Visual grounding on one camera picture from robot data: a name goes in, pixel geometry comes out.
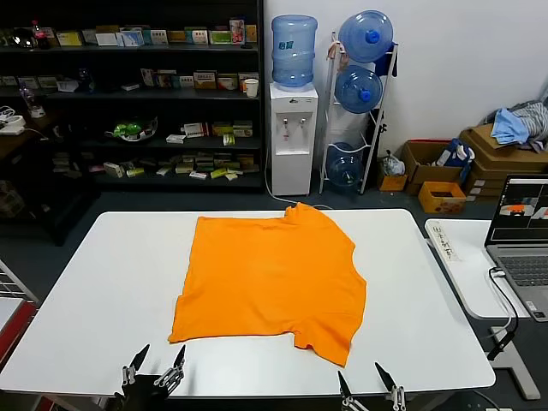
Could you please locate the cola bottle red label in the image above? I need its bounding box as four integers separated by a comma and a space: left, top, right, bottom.
32, 19, 49, 49

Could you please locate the light blue cloth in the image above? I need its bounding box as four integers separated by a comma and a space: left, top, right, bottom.
491, 107, 530, 145

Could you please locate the blue white bag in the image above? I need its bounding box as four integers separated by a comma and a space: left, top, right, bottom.
436, 139, 476, 169

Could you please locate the white water dispenser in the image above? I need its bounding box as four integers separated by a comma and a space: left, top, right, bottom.
268, 81, 320, 197

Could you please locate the white power cord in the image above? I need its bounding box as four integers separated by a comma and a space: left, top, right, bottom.
264, 149, 333, 211

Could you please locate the black shelving unit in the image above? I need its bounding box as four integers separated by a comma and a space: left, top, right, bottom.
0, 0, 265, 194

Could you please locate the black laptop cable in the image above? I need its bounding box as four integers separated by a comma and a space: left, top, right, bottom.
486, 265, 520, 361

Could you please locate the bowl of green fruit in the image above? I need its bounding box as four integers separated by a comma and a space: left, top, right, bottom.
104, 116, 158, 142

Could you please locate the white side table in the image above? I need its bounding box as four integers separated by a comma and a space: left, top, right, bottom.
424, 217, 541, 402

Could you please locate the blue water jug with label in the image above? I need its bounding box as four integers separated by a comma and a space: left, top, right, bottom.
271, 15, 319, 90

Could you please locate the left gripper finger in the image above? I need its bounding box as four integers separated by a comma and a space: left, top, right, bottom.
152, 344, 188, 390
121, 343, 151, 385

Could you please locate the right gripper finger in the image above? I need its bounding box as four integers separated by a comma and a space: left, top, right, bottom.
337, 370, 369, 411
374, 362, 407, 411

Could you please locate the yellow white medicine box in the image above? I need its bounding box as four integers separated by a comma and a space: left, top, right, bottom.
56, 30, 83, 47

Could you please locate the grey plastic bag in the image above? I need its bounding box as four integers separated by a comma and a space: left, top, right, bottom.
382, 150, 407, 176

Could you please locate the orange cardboard box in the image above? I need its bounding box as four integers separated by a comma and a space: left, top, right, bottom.
418, 181, 468, 214

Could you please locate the grey laptop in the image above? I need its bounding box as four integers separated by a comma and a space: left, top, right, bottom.
484, 173, 548, 323

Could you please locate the black tripod stand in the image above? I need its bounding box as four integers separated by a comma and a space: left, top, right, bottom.
375, 106, 389, 146

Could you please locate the orange t-shirt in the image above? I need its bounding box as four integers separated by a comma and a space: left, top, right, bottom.
166, 202, 368, 368

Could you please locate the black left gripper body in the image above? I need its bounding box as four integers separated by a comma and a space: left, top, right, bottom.
111, 374, 172, 411

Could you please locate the white plastic device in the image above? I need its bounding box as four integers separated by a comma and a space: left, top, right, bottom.
0, 114, 27, 136

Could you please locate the white jug rack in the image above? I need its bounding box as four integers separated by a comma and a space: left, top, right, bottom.
319, 29, 399, 196

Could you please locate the red white cart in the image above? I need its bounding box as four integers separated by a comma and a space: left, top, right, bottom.
0, 256, 40, 365

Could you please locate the large brown cardboard box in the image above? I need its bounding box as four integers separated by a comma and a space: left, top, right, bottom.
460, 123, 548, 172

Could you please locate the flat brown cardboard box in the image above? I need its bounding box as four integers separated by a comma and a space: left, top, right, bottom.
465, 164, 548, 203

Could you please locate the grey striped cloth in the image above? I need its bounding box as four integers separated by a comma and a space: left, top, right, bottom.
511, 101, 548, 153

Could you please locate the small yellow cardboard box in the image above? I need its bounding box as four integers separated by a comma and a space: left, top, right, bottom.
378, 164, 408, 193

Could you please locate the pink hanging item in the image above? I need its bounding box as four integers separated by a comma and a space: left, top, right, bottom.
327, 40, 348, 72

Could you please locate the clear bottle white base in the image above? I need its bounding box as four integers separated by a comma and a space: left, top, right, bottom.
19, 83, 47, 119

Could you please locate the open brown cardboard box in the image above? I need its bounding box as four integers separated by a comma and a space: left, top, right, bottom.
402, 139, 466, 196

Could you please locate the dark blue hanging cloth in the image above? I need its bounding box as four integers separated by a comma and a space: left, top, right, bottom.
375, 42, 400, 78

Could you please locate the blue white medicine box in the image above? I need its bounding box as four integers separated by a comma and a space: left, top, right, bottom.
119, 27, 145, 47

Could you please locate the dark side desk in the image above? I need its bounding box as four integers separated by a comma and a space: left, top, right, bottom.
0, 122, 102, 247

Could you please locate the shiny metal bowl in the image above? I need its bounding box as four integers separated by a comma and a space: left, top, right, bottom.
11, 27, 38, 48

